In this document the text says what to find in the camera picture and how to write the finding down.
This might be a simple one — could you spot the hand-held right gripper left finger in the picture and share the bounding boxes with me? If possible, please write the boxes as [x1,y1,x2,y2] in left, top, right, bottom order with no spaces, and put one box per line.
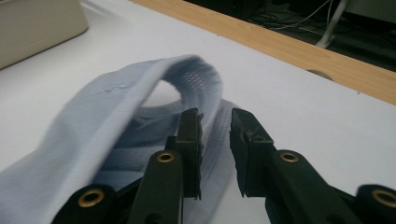
[127,107,205,224]

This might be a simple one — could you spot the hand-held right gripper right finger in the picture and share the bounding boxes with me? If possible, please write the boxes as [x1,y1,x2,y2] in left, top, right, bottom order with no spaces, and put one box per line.
[229,107,356,224]

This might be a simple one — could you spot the light blue tank top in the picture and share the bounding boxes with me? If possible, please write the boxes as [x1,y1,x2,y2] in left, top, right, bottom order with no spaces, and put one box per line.
[0,54,247,224]

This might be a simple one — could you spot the beige plastic basket grey rim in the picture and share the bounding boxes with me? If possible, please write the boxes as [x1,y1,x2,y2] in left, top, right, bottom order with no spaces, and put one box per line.
[0,0,90,71]

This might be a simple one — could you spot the bundle of floor cables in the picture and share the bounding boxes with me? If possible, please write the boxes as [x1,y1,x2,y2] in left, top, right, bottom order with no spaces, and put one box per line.
[248,0,344,35]

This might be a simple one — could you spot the grey metal desk frame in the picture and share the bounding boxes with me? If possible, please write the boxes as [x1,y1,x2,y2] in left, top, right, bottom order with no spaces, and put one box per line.
[316,0,396,49]

